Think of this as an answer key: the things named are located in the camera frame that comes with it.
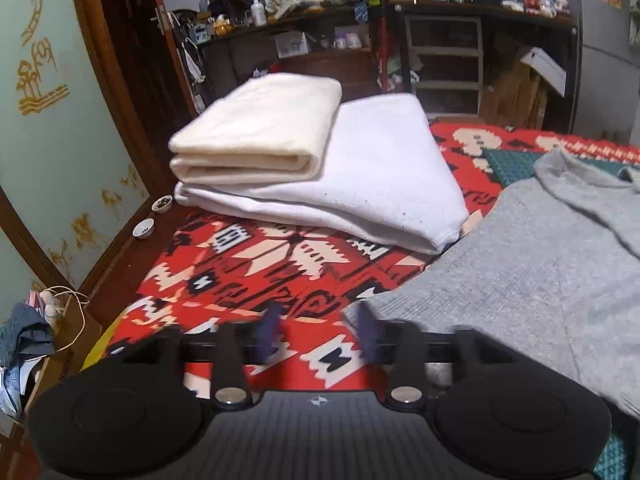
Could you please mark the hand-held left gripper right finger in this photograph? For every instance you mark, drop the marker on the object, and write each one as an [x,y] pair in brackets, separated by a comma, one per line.
[365,335]

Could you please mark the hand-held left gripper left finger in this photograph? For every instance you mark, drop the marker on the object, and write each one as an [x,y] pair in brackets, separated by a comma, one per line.
[270,332]

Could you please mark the grey knit shirt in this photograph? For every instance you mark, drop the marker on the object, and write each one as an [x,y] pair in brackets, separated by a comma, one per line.
[525,270]

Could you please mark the red patterned blanket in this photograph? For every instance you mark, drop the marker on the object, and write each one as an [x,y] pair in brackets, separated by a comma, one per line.
[240,285]

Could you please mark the small pet bowl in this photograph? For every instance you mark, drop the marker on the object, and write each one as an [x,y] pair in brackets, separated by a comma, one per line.
[143,230]
[162,204]

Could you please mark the folded white cloth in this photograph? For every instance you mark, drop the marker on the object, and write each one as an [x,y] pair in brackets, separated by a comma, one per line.
[390,170]

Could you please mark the open cardboard box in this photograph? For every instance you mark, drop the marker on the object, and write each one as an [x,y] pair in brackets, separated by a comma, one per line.
[65,360]

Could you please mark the folded cream cloth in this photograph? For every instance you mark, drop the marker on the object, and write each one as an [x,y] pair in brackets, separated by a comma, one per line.
[260,115]

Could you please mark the green cutting mat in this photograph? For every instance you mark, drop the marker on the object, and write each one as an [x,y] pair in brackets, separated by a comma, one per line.
[515,166]

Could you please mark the blue jeans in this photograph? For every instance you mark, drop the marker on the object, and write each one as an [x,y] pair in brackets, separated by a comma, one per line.
[25,330]

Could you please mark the dark wooden dresser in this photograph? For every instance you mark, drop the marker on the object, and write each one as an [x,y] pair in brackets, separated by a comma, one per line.
[325,72]

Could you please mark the pile of flat cardboard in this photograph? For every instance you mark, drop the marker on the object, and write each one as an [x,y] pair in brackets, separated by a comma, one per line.
[510,95]

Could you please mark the white face mask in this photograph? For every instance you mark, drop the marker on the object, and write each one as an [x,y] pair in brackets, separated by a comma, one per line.
[192,62]

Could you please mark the white plastic drawer unit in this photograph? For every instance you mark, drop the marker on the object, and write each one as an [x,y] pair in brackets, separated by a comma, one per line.
[442,60]

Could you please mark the white carton box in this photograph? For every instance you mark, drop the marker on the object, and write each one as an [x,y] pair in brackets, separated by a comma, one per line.
[292,44]

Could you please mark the mint glass sliding door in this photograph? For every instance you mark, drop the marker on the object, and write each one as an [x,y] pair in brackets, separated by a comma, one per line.
[50,135]

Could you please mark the black shelf unit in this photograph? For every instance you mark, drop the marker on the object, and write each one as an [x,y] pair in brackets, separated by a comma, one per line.
[310,14]
[475,8]

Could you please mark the white flat box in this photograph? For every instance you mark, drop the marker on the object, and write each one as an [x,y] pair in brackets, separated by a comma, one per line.
[545,67]

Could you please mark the white lotion bottle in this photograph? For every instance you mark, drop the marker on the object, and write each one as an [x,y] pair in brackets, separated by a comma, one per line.
[258,10]

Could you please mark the silver refrigerator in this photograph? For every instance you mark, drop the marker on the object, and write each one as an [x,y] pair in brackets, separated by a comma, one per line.
[610,85]

